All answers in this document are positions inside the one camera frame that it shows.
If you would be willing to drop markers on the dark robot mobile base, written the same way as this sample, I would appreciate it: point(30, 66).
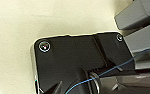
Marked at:
point(71, 53)

